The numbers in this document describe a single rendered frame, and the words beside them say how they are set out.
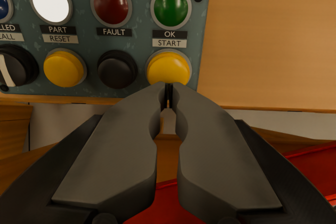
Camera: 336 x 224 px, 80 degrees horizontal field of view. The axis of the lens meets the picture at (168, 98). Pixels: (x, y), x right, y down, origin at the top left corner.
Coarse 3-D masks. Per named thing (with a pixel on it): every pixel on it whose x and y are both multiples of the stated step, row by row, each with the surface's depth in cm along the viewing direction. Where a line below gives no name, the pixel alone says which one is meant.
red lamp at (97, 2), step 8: (96, 0) 12; (104, 0) 11; (112, 0) 11; (120, 0) 12; (96, 8) 12; (104, 8) 12; (112, 8) 12; (120, 8) 12; (104, 16) 12; (112, 16) 12; (120, 16) 12
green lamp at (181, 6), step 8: (160, 0) 12; (168, 0) 11; (176, 0) 11; (184, 0) 12; (160, 8) 12; (168, 8) 12; (176, 8) 12; (184, 8) 12; (160, 16) 12; (168, 16) 12; (176, 16) 12; (184, 16) 12; (168, 24) 12; (176, 24) 12
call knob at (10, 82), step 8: (0, 48) 13; (8, 48) 13; (0, 56) 12; (8, 56) 13; (16, 56) 13; (24, 56) 13; (0, 64) 13; (8, 64) 13; (16, 64) 13; (24, 64) 13; (0, 72) 13; (8, 72) 13; (16, 72) 13; (24, 72) 13; (32, 72) 14; (0, 80) 13; (8, 80) 13; (16, 80) 13; (24, 80) 14
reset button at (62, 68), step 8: (48, 56) 13; (56, 56) 13; (64, 56) 13; (72, 56) 13; (48, 64) 13; (56, 64) 13; (64, 64) 13; (72, 64) 13; (80, 64) 13; (48, 72) 13; (56, 72) 13; (64, 72) 13; (72, 72) 13; (80, 72) 13; (56, 80) 13; (64, 80) 13; (72, 80) 13
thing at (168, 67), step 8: (160, 56) 13; (168, 56) 13; (176, 56) 13; (152, 64) 13; (160, 64) 13; (168, 64) 13; (176, 64) 13; (184, 64) 13; (152, 72) 13; (160, 72) 13; (168, 72) 13; (176, 72) 13; (184, 72) 13; (152, 80) 14; (160, 80) 13; (168, 80) 13; (176, 80) 13; (184, 80) 14
